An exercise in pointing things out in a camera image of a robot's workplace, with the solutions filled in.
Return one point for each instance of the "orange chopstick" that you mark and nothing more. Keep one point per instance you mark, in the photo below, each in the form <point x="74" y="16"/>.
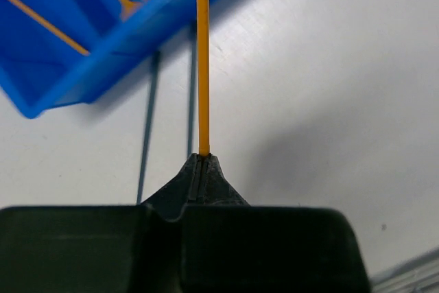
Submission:
<point x="49" y="26"/>
<point x="203" y="75"/>

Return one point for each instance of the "blue divided plastic tray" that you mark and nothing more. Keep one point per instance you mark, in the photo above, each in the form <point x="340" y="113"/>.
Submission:
<point x="40" y="72"/>

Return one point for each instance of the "dark blue chopstick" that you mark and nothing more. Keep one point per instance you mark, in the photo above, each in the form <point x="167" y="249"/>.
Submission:
<point x="155" y="64"/>
<point x="192" y="84"/>

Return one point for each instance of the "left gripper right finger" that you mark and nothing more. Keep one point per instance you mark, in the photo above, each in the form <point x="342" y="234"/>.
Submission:
<point x="229" y="246"/>

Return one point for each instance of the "aluminium table frame rail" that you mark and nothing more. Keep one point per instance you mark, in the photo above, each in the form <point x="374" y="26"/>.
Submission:
<point x="419" y="274"/>

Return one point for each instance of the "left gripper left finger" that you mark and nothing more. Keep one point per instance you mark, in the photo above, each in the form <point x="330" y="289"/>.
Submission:
<point x="96" y="248"/>

